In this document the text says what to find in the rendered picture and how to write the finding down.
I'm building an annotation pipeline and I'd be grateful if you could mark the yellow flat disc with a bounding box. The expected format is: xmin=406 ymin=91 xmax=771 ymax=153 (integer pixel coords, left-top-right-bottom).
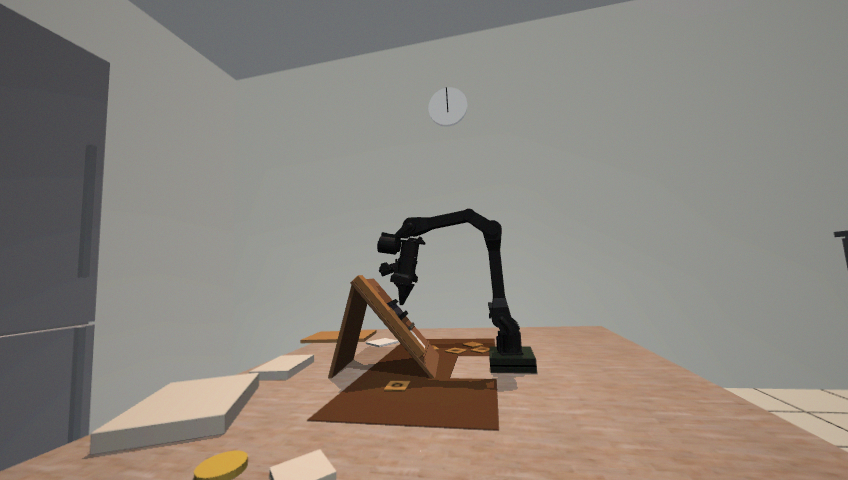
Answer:
xmin=194 ymin=451 xmax=248 ymax=480

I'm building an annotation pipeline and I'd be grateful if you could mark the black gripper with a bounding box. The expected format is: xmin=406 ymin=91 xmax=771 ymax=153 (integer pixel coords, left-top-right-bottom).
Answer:
xmin=390 ymin=255 xmax=418 ymax=305

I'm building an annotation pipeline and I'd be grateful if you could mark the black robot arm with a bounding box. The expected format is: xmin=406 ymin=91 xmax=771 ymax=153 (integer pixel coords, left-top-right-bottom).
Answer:
xmin=377 ymin=209 xmax=524 ymax=356

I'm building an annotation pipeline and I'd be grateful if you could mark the tan flat rectangular board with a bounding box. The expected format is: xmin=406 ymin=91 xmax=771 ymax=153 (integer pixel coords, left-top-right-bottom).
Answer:
xmin=300 ymin=330 xmax=376 ymax=343

